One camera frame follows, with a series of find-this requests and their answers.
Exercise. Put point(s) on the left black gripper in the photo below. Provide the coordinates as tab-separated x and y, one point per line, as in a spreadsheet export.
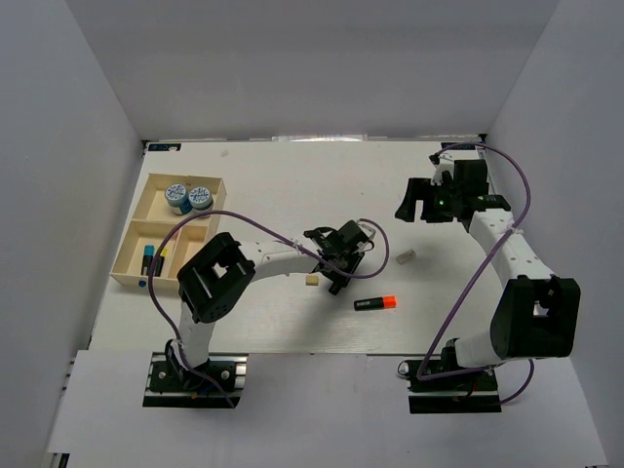
355	262

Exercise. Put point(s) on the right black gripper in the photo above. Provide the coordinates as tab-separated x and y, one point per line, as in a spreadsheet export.
421	189

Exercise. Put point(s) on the orange cap highlighter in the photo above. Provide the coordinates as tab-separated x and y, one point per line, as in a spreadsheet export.
375	303

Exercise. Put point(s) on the blue slime jar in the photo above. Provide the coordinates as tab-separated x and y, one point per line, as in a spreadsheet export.
201	199
177	198

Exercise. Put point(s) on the yellow cap highlighter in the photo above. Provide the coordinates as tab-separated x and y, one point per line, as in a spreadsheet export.
160	260

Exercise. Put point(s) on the blue cap highlighter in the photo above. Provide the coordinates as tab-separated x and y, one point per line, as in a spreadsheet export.
147	258

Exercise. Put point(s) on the purple cap highlighter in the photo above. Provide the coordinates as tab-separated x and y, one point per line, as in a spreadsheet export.
336	287

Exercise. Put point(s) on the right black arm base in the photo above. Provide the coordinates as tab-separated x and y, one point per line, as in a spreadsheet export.
465	394

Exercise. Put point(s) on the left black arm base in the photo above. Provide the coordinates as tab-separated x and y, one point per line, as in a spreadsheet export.
165	389

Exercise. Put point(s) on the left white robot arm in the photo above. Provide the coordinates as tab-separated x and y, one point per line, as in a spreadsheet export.
214	279

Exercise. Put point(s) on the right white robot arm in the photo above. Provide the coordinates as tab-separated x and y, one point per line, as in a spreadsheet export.
536	315

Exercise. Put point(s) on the small tan eraser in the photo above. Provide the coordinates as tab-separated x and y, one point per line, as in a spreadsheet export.
312	280

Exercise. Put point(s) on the grey white eraser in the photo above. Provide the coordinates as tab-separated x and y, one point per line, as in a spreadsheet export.
405	257

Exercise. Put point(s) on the wooden compartment tray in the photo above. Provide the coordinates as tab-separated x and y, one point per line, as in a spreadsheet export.
153	219

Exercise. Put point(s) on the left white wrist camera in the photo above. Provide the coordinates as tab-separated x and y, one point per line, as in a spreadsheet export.
366	237

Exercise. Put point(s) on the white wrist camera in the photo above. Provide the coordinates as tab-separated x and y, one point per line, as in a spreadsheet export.
444	168
366	237

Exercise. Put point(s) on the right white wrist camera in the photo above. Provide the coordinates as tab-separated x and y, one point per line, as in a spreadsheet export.
444	168

